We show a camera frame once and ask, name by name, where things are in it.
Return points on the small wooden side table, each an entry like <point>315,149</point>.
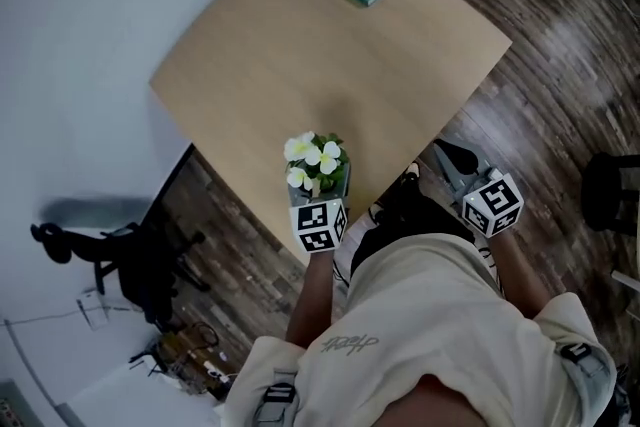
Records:
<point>180,350</point>

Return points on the person's black pants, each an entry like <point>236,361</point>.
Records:
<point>400,225</point>

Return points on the person's left forearm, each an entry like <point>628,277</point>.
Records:
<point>312,300</point>

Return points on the white power strip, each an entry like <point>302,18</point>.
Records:
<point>215,371</point>

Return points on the clear acrylic wall holder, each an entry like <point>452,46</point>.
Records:
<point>92,312</point>

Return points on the grey wall pipe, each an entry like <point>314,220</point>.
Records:
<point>65,415</point>

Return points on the black stool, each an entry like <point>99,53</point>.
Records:
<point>607,195</point>

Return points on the person's light shoe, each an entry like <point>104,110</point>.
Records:
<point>411,171</point>

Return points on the small white flower pot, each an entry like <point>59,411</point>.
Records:
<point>320,155</point>

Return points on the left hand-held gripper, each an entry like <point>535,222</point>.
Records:
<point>315,227</point>

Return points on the black office chair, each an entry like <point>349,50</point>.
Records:
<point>135,255</point>

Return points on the person's right forearm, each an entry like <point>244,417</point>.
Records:
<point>520,275</point>

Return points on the person's beige t-shirt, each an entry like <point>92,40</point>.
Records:
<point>425,295</point>

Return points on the grey wall electrical panel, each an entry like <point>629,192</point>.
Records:
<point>10,407</point>

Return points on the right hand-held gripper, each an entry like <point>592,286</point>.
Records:
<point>492,205</point>

